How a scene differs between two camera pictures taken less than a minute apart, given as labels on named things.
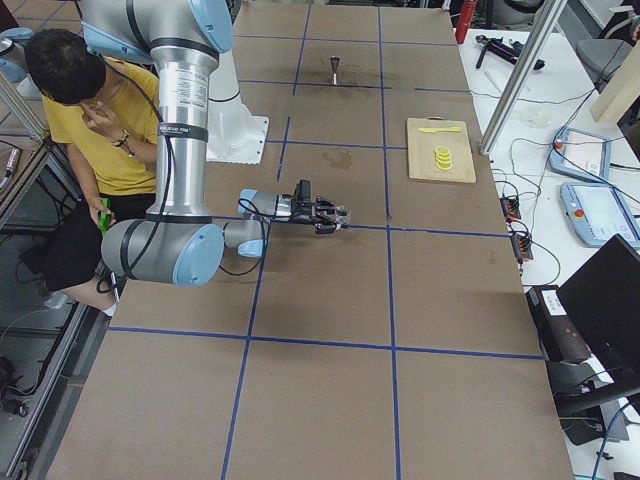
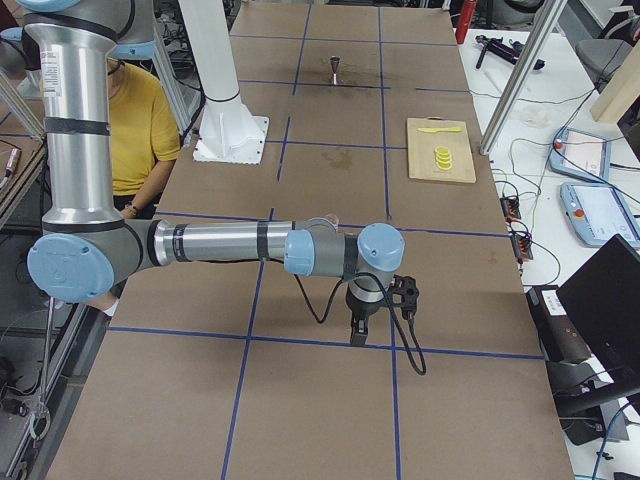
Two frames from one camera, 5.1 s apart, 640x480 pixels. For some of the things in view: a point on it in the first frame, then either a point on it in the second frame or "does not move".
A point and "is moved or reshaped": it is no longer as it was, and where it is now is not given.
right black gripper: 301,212 → 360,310
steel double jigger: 334,60 does not move
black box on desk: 559,335 does not move
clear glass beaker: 343,216 is moved or reshaped
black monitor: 602,298 does not move
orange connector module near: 521,244 does not move
